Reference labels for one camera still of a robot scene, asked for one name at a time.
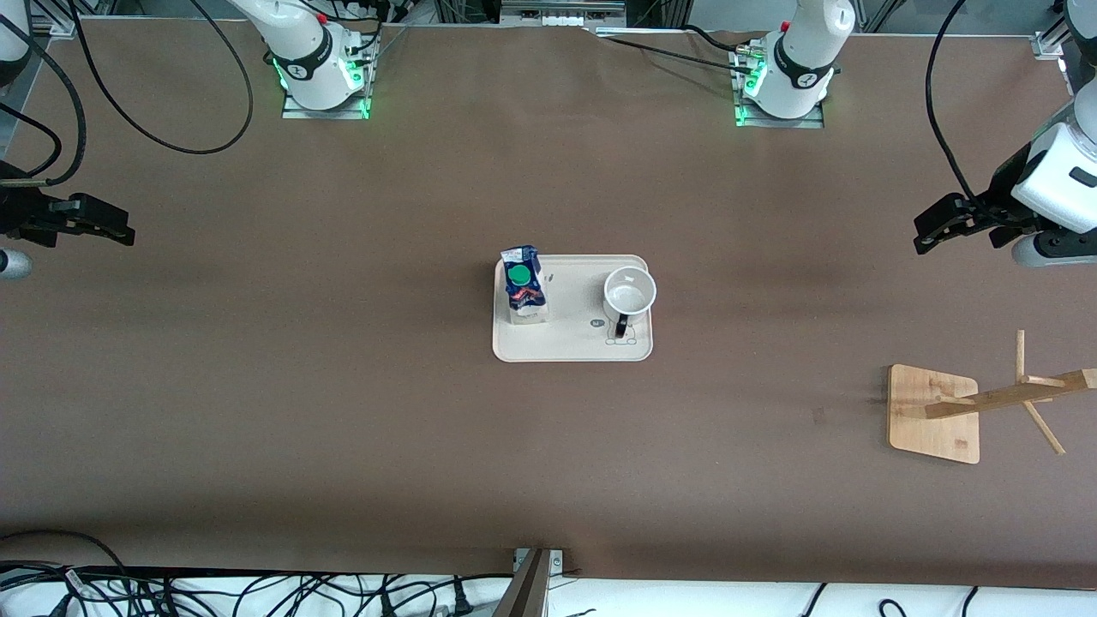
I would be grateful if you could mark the wooden mug stand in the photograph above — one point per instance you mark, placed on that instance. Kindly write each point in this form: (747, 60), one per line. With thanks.
(930, 428)

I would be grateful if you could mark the blue white milk carton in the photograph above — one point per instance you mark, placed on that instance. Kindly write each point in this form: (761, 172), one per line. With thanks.
(524, 283)

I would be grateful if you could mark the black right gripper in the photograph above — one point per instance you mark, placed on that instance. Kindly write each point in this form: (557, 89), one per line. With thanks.
(17, 212)

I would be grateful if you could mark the cream rabbit print tray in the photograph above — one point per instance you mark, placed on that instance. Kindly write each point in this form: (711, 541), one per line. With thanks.
(574, 338)

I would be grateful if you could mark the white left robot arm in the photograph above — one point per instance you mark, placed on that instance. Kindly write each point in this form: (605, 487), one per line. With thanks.
(801, 51)

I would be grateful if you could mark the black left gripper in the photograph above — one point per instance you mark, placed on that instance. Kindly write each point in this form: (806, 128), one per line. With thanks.
(999, 199)

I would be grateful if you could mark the grey power strip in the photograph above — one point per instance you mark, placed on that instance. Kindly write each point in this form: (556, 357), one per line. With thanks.
(561, 10)

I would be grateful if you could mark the small metal bracket plate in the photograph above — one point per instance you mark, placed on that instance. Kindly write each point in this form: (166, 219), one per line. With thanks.
(557, 561)

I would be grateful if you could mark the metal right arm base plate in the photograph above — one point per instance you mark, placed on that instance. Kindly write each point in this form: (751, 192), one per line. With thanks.
(296, 111)

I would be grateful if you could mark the white smiley face mug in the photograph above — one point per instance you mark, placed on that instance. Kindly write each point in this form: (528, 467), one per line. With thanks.
(630, 291)

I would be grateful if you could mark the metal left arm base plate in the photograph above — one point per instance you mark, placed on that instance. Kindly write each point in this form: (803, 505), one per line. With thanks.
(814, 122)

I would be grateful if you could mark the dark camera post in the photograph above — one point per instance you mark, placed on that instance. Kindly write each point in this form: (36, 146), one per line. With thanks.
(523, 596)

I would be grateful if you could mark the aluminium frame profile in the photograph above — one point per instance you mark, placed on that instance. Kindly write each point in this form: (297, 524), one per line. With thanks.
(1050, 43)

